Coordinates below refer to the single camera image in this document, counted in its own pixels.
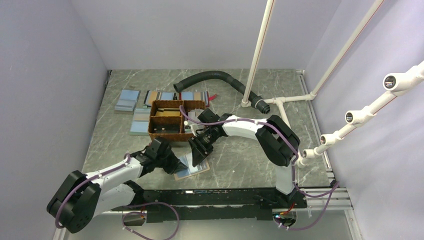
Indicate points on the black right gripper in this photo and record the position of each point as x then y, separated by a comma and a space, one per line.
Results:
198, 155

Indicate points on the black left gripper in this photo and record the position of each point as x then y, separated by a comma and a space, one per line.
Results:
175, 165

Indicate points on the blue credit cards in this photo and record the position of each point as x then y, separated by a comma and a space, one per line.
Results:
202, 167

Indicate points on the tan leather card holder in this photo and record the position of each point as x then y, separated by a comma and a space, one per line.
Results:
183, 173

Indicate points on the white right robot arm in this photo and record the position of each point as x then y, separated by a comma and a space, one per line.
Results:
277, 140

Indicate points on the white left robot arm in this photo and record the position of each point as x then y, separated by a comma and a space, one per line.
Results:
83, 196

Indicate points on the grey cards in basket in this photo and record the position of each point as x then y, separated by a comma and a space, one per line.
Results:
190, 126

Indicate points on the row of cards behind basket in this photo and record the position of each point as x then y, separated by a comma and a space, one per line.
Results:
204, 96

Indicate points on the blue card stack far left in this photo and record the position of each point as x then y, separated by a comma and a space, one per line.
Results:
127, 100

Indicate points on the brown woven divided basket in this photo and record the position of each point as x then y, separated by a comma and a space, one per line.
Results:
187, 105

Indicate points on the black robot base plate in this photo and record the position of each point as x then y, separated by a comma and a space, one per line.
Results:
258, 203

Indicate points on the aluminium frame rail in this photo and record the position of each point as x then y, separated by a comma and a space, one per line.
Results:
317, 199

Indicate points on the white PVC pipe frame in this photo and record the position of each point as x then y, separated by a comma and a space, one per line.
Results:
395, 85

